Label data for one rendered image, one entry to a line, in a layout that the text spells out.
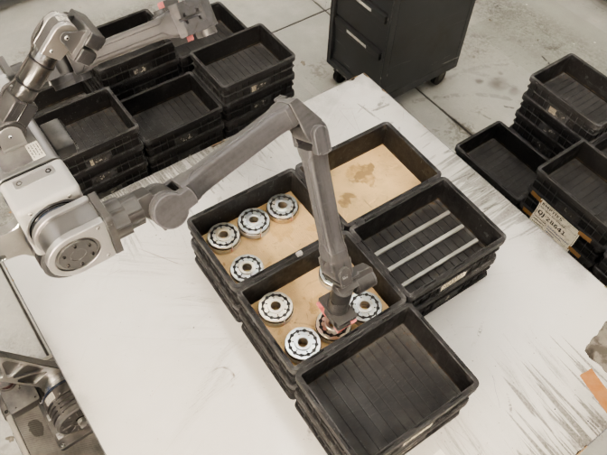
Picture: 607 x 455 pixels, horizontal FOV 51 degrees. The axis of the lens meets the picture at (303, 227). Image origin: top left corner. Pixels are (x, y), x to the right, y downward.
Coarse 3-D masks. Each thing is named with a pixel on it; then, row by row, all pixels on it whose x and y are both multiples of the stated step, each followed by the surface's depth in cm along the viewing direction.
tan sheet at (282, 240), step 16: (288, 192) 215; (304, 208) 212; (272, 224) 207; (288, 224) 207; (304, 224) 208; (240, 240) 203; (256, 240) 203; (272, 240) 203; (288, 240) 204; (304, 240) 204; (224, 256) 199; (272, 256) 200
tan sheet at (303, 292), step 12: (312, 276) 196; (288, 288) 193; (300, 288) 194; (312, 288) 194; (324, 288) 194; (372, 288) 194; (300, 300) 191; (312, 300) 191; (300, 312) 189; (312, 312) 189; (288, 324) 186; (300, 324) 186; (312, 324) 186; (276, 336) 184
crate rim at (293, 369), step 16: (352, 240) 192; (304, 256) 188; (368, 256) 189; (272, 272) 185; (384, 272) 186; (240, 288) 181; (400, 304) 180; (256, 320) 176; (368, 320) 177; (272, 336) 173; (288, 368) 168
